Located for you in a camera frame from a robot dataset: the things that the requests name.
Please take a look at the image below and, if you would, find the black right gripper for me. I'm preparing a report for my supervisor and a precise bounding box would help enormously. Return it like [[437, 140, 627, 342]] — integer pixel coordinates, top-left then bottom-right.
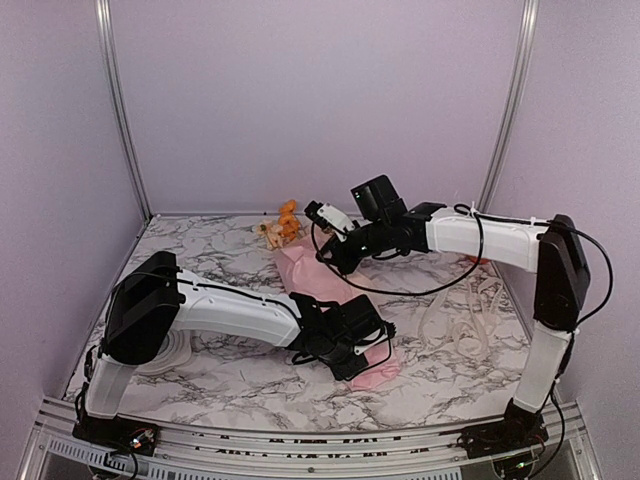
[[317, 218, 392, 275]]

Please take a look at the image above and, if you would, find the pink wrapping paper sheet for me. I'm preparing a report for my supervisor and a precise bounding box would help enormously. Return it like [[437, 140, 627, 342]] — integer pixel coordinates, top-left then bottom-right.
[[273, 237, 402, 391]]

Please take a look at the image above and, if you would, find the orange fake flower stem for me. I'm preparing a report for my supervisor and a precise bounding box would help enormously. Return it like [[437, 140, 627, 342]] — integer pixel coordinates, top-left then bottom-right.
[[278, 199, 300, 241]]

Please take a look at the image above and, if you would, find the peach fake flower stem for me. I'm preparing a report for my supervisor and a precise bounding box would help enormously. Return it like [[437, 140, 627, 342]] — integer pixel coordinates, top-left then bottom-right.
[[255, 221, 286, 250]]

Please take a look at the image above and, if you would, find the cream printed ribbon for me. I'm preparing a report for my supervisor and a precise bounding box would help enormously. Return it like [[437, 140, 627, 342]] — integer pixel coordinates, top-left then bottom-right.
[[417, 277, 505, 361]]

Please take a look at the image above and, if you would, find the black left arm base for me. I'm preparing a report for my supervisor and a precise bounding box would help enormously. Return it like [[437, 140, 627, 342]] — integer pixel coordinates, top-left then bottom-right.
[[72, 392, 159, 457]]

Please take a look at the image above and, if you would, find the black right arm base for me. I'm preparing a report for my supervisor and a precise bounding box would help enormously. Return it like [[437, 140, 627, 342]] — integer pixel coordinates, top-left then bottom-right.
[[456, 400, 549, 459]]

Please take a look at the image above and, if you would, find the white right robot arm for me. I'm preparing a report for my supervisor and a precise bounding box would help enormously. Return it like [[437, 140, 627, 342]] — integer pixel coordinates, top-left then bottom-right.
[[305, 175, 591, 448]]

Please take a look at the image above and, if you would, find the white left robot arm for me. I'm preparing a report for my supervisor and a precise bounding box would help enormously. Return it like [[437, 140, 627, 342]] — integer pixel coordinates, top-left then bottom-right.
[[84, 251, 395, 445]]

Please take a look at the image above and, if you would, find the orange bowl white inside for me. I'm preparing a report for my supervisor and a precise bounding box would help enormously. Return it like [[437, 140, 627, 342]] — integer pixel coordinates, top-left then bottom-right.
[[467, 256, 490, 265]]

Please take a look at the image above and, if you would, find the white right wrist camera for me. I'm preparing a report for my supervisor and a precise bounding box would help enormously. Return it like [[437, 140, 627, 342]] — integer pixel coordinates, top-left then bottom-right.
[[304, 201, 356, 241]]

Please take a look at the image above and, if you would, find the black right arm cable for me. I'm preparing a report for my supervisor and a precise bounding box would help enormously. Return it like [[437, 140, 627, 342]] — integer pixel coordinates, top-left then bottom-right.
[[312, 202, 614, 326]]

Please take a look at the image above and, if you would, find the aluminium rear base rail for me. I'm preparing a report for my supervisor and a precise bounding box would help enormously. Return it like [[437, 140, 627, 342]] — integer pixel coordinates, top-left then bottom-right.
[[152, 210, 280, 219]]

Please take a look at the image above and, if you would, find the aluminium front rail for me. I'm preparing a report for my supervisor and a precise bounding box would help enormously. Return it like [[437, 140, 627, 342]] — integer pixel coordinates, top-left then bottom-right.
[[17, 398, 602, 479]]

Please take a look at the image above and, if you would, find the aluminium frame post right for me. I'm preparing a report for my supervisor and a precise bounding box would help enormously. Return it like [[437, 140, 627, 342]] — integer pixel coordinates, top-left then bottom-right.
[[478, 0, 540, 211]]

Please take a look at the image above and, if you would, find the aluminium frame post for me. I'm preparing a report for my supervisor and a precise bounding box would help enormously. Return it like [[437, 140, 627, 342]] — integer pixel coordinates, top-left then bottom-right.
[[478, 0, 540, 211], [94, 0, 153, 223]]

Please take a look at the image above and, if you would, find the aluminium frame post left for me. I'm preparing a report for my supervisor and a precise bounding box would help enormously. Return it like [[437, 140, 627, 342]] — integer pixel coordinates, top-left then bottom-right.
[[94, 0, 153, 223]]

